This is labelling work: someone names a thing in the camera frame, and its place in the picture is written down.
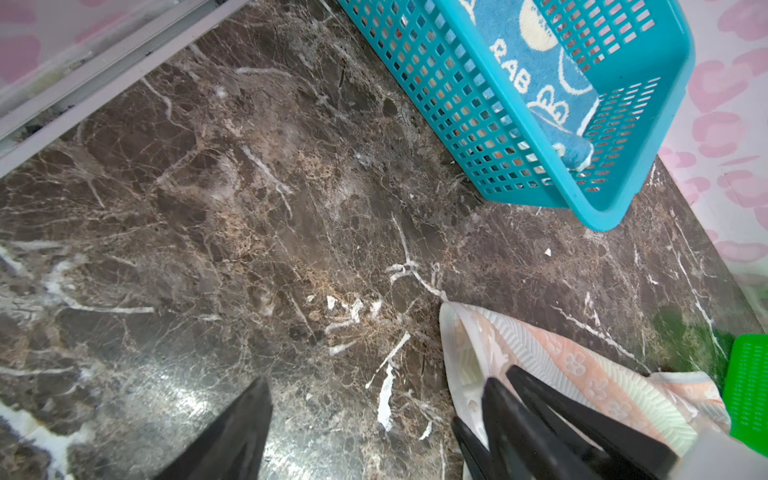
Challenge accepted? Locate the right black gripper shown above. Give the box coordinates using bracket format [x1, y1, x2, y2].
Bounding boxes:
[506, 366, 768, 480]

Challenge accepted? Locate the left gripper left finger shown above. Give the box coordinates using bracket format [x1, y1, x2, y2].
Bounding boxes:
[156, 377, 273, 479]

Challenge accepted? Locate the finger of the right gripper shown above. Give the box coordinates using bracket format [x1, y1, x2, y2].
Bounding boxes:
[451, 416, 495, 480]

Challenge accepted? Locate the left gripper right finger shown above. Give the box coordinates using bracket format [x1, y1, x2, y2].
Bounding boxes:
[482, 377, 597, 479]

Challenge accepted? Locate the pale pink patterned towel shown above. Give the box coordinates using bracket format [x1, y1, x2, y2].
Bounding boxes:
[439, 302, 732, 456]

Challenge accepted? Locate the blue patterned towel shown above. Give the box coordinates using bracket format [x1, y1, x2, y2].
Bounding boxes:
[460, 0, 599, 171]

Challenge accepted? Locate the green plastic basket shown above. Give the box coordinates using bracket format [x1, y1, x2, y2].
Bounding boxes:
[723, 334, 768, 456]

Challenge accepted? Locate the left diagonal aluminium strut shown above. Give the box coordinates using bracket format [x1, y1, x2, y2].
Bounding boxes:
[1, 0, 245, 175]

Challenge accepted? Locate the teal plastic basket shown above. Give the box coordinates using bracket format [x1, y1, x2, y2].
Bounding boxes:
[342, 0, 695, 231]

